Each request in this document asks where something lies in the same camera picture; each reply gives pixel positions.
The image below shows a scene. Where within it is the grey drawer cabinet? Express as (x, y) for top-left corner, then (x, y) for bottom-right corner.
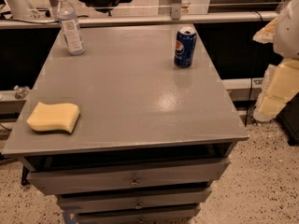
(1, 23), (249, 224)

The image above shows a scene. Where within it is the top grey drawer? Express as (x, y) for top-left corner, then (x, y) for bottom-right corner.
(27, 158), (230, 195)

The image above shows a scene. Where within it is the blue pepsi can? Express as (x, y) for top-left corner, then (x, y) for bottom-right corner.
(174, 26), (197, 68)

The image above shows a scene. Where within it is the grey metal rail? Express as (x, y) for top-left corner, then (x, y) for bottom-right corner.
(0, 11), (278, 30)

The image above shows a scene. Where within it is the crumpled foil object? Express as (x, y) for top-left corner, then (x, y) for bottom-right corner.
(14, 85), (30, 99)

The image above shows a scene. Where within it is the middle grey drawer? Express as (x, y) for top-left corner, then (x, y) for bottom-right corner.
(58, 186), (211, 214)

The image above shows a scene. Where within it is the grey vertical metal post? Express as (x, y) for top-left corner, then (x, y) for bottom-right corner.
(171, 0), (182, 20)

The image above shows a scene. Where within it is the clear plastic water bottle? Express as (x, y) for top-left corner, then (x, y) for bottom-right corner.
(57, 0), (85, 55)

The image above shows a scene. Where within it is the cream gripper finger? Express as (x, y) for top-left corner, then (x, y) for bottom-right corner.
(253, 59), (299, 122)
(253, 18), (278, 44)

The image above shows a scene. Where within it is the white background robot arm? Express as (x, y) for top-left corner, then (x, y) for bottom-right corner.
(6, 0), (34, 19)

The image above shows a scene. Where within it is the grey drawer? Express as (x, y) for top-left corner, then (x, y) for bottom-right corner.
(27, 158), (230, 195)
(58, 186), (211, 214)
(76, 204), (199, 224)

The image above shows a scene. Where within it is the bottom grey drawer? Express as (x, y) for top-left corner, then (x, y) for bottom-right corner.
(76, 204), (199, 224)

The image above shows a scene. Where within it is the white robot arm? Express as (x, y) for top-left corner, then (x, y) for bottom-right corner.
(253, 0), (299, 122)

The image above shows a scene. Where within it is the yellow sponge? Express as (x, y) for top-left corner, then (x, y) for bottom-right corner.
(26, 102), (80, 133)

